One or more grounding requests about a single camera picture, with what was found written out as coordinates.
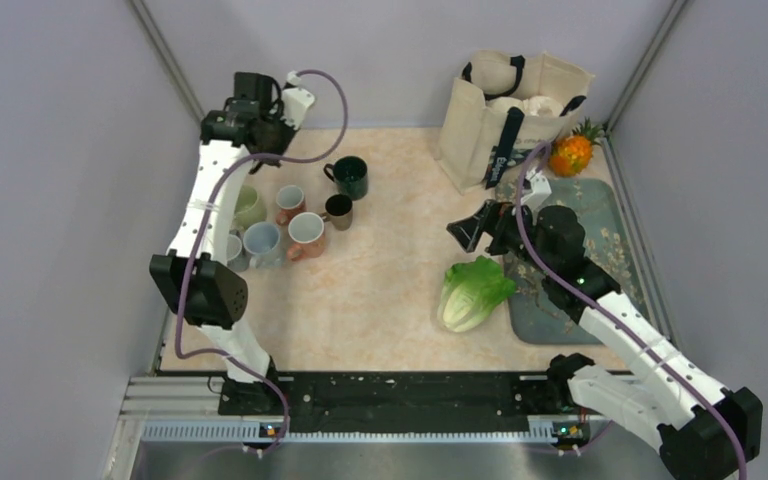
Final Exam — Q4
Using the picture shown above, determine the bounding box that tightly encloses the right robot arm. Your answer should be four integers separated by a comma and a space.
446, 200, 763, 479

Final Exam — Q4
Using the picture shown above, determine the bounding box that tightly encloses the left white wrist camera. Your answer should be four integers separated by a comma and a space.
281, 71, 316, 131

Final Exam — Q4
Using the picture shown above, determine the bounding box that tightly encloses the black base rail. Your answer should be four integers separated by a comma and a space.
218, 371, 595, 434

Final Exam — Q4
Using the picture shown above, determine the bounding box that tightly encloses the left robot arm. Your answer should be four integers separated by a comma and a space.
149, 71, 315, 414

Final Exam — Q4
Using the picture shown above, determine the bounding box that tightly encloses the pink mug large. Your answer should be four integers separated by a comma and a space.
286, 212, 326, 262

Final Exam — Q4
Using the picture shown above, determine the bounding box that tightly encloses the grey blue mug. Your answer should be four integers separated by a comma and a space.
226, 234, 249, 272

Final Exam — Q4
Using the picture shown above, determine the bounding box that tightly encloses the dark teal mug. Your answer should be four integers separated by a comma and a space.
323, 156, 369, 201

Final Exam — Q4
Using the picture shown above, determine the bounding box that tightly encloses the toy lettuce head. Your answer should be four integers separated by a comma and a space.
437, 256, 516, 333

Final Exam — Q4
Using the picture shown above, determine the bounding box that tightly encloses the white grey mug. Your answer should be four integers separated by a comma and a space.
242, 221, 286, 269

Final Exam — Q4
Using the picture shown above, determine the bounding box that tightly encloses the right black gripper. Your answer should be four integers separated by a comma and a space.
447, 199, 556, 276

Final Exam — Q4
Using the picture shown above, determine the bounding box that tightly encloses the brown mug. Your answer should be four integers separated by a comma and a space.
320, 194, 353, 231

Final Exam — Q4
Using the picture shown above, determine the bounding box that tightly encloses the floral grey tray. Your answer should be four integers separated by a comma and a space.
502, 178, 648, 345

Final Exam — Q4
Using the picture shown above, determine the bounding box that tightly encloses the pink mug small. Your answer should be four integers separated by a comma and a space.
275, 185, 307, 226

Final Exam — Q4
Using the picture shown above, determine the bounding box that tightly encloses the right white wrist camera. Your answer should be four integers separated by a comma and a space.
520, 171, 552, 213

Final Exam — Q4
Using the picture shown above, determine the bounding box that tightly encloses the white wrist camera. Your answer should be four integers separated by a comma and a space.
520, 171, 552, 213
281, 71, 316, 131

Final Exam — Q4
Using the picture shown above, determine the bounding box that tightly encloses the beige canvas tote bag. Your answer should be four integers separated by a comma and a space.
434, 50, 594, 194

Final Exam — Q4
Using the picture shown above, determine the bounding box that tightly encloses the toy pineapple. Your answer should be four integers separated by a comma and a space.
548, 117, 605, 178

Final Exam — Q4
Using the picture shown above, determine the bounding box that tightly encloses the light green mug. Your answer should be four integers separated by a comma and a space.
232, 185, 267, 231

